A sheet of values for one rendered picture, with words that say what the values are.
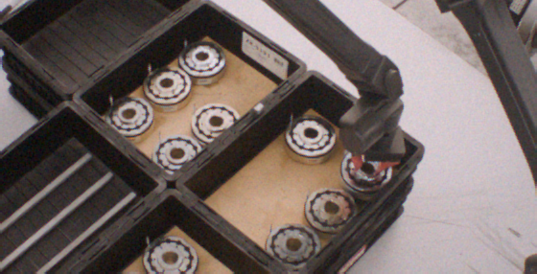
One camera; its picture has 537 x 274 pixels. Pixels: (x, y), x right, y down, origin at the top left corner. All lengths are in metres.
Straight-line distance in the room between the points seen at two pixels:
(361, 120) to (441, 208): 0.48
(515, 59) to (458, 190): 0.89
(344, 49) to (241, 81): 0.50
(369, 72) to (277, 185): 0.37
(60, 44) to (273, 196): 0.63
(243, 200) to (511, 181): 0.65
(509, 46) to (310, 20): 0.40
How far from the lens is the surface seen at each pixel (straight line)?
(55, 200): 1.72
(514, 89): 1.08
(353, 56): 1.44
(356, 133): 1.48
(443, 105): 2.08
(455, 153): 2.00
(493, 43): 1.07
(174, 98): 1.81
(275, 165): 1.75
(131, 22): 2.01
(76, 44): 1.98
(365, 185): 1.68
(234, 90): 1.86
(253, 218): 1.67
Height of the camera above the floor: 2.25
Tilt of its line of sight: 51 degrees down
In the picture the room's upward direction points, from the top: 5 degrees clockwise
